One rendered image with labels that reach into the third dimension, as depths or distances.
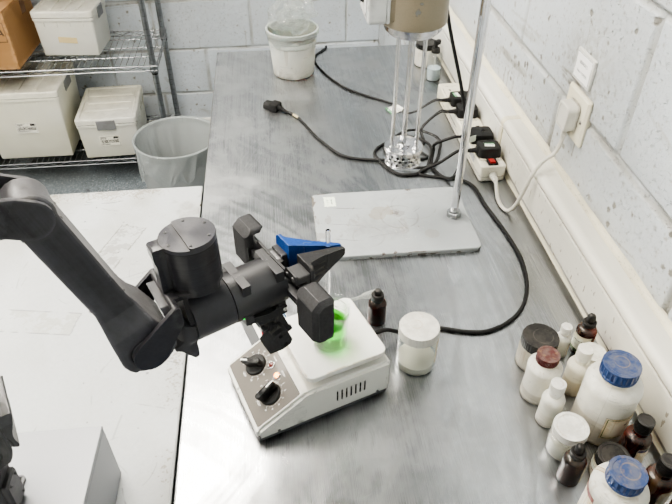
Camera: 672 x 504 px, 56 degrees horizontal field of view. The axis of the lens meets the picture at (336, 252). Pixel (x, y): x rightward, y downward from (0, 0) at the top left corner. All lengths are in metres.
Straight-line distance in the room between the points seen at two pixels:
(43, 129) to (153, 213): 1.83
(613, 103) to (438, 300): 0.41
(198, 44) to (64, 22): 0.63
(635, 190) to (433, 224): 0.37
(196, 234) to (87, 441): 0.30
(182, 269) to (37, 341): 0.51
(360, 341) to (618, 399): 0.33
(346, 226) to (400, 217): 0.11
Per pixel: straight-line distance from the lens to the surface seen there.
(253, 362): 0.89
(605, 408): 0.89
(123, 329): 0.64
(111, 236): 1.26
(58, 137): 3.09
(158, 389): 0.97
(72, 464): 0.80
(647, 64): 1.02
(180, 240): 0.63
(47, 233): 0.57
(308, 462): 0.87
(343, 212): 1.23
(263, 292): 0.69
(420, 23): 0.98
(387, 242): 1.16
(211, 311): 0.67
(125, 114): 2.97
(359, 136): 1.50
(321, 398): 0.87
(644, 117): 1.01
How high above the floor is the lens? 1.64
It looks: 40 degrees down
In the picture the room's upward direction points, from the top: straight up
